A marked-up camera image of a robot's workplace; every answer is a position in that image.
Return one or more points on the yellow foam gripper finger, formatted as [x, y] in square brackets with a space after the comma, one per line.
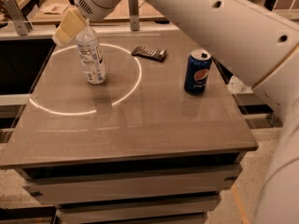
[72, 23]

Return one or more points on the clear plastic water bottle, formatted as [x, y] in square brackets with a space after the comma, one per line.
[90, 54]

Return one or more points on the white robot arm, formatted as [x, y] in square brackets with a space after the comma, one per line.
[262, 49]

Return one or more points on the blue pepsi can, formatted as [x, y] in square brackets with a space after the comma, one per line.
[198, 66]

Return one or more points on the paper sheet on desk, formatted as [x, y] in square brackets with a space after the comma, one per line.
[55, 8]

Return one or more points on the dark snack bar wrapper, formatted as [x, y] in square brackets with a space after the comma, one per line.
[149, 53]

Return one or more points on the upper grey drawer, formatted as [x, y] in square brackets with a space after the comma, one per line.
[122, 186]

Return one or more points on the grey drawer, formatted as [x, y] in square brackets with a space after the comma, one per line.
[161, 208]
[122, 186]

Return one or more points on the lower grey drawer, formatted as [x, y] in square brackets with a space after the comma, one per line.
[161, 208]

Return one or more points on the left metal bracket post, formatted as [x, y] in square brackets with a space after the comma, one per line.
[21, 24]

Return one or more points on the metal bracket post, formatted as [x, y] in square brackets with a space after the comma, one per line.
[21, 24]
[133, 14]

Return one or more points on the middle metal bracket post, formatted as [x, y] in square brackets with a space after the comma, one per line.
[133, 14]

